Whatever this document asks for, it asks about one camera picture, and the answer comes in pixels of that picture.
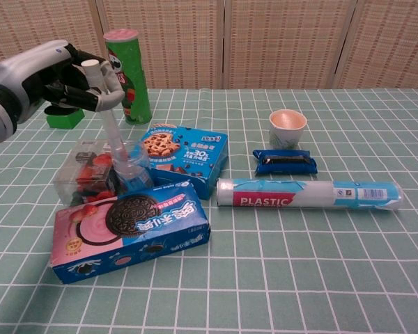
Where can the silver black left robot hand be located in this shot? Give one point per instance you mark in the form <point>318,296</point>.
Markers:
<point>31,69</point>

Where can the green toy building block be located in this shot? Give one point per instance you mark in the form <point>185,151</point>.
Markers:
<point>66,121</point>

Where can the green Pringles chips can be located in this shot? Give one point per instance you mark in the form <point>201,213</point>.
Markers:
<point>136,69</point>

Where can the clear box with red items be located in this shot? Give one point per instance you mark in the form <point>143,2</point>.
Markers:
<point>87,167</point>

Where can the small metal can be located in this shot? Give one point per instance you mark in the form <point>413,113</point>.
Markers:
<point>136,174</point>

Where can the blue chocolate chip cookie box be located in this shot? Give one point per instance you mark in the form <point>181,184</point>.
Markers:
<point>195,156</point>

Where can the pink and blue Oreo box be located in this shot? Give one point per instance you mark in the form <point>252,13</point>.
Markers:
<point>132,229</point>

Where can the bamboo folding screen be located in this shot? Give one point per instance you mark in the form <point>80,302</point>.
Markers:
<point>282,41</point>

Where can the white paper cup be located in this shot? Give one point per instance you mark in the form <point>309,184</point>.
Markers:
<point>286,134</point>

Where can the blue Oreo snack pack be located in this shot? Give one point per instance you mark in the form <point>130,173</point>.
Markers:
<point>285,163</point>

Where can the plastic wrap roll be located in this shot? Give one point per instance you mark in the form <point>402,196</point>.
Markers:
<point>310,195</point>

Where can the green checked tablecloth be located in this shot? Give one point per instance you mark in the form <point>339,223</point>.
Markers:
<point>299,271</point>

